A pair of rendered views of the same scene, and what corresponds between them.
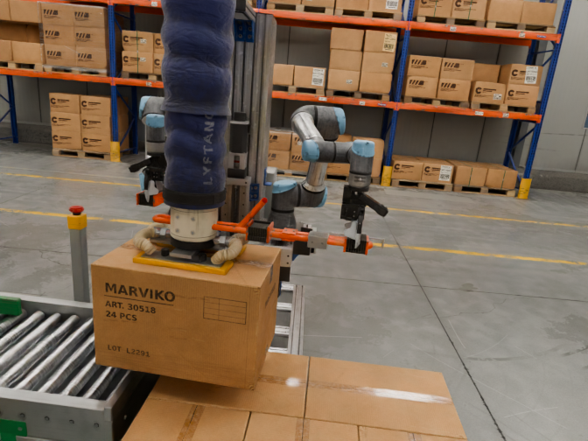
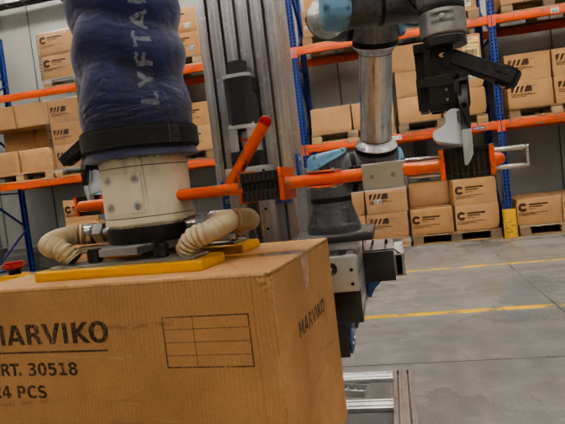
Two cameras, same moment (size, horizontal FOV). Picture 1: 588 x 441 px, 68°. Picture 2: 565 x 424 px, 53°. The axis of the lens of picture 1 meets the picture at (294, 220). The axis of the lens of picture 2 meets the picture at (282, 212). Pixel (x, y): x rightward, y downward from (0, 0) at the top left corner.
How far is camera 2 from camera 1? 0.71 m
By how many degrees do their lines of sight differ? 17
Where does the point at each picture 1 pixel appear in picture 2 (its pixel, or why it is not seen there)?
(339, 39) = (402, 60)
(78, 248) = not seen: hidden behind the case
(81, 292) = not seen: hidden behind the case
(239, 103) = (234, 52)
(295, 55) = (351, 97)
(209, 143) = (143, 27)
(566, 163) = not seen: outside the picture
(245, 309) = (248, 330)
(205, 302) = (166, 331)
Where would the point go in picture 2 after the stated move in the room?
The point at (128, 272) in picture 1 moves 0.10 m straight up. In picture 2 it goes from (19, 296) to (11, 239)
